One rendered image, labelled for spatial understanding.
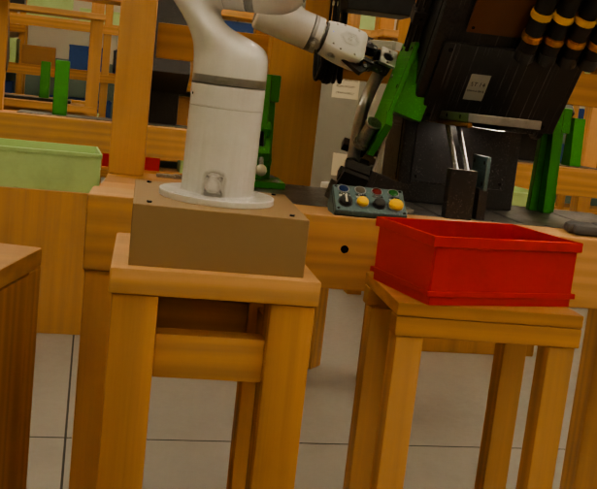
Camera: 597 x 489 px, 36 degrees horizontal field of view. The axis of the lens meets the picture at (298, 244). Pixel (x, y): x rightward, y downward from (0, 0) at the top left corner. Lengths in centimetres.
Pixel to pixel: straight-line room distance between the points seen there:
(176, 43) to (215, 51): 103
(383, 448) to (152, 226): 59
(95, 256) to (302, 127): 81
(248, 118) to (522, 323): 60
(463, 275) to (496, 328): 11
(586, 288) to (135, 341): 102
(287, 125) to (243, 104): 96
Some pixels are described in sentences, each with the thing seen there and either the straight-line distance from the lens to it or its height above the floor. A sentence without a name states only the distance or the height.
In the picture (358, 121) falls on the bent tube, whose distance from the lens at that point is 222.
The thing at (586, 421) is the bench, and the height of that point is 29.
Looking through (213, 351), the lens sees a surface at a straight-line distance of 145.
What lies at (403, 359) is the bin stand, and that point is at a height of 70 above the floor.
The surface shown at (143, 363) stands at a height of 70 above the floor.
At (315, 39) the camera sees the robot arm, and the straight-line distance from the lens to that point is 216.
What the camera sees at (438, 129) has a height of 108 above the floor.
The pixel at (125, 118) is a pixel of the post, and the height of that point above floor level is 102.
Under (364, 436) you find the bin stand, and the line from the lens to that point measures 188.
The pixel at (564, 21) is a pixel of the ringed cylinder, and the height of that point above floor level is 133.
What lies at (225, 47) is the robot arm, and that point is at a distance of 147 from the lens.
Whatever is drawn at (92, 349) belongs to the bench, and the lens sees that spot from 189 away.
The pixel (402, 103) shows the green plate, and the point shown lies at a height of 114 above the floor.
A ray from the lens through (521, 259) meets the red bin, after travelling 169.
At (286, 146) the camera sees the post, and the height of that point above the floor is 99.
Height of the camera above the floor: 113
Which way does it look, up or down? 9 degrees down
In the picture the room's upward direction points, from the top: 6 degrees clockwise
